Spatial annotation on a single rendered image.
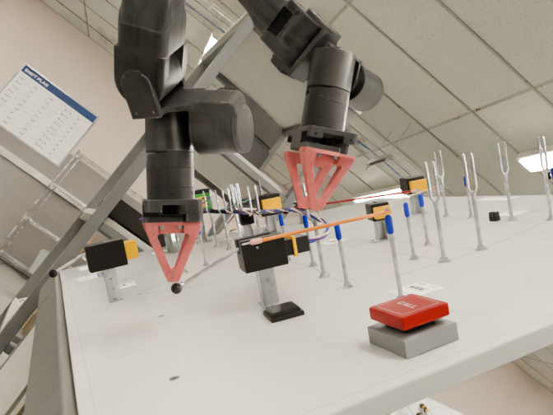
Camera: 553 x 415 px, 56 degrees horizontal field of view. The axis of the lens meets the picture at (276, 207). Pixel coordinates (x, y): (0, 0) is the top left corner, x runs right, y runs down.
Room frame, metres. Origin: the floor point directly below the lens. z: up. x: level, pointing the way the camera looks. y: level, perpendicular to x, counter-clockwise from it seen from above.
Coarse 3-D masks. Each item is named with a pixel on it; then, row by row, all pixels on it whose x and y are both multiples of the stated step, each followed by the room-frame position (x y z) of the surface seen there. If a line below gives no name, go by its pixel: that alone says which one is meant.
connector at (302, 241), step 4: (296, 236) 0.66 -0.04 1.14; (300, 236) 0.65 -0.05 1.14; (304, 236) 0.65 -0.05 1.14; (288, 240) 0.65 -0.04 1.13; (296, 240) 0.65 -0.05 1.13; (300, 240) 0.65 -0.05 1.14; (304, 240) 0.65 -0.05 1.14; (308, 240) 0.65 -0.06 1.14; (288, 244) 0.65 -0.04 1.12; (292, 244) 0.65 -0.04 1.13; (296, 244) 0.65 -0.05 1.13; (300, 244) 0.65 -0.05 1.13; (304, 244) 0.65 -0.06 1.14; (308, 244) 0.65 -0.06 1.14; (288, 248) 0.65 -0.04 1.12; (292, 248) 0.65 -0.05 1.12; (300, 248) 0.65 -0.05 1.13; (304, 248) 0.65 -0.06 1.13; (308, 248) 0.65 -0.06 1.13; (288, 252) 0.65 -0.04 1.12; (292, 252) 0.65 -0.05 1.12; (300, 252) 0.65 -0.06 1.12
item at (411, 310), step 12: (396, 300) 0.47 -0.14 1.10; (408, 300) 0.46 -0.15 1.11; (420, 300) 0.45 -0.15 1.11; (432, 300) 0.44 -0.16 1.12; (372, 312) 0.46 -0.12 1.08; (384, 312) 0.44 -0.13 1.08; (396, 312) 0.43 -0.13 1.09; (408, 312) 0.43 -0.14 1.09; (420, 312) 0.42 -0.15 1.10; (432, 312) 0.43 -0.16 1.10; (444, 312) 0.43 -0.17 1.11; (396, 324) 0.43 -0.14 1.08; (408, 324) 0.42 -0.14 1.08; (420, 324) 0.43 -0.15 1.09
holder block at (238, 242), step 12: (240, 240) 0.64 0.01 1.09; (276, 240) 0.64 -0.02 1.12; (240, 252) 0.65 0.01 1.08; (252, 252) 0.64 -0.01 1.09; (264, 252) 0.64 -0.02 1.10; (276, 252) 0.64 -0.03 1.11; (240, 264) 0.67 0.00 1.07; (252, 264) 0.64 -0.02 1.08; (264, 264) 0.64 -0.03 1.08; (276, 264) 0.65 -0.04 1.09
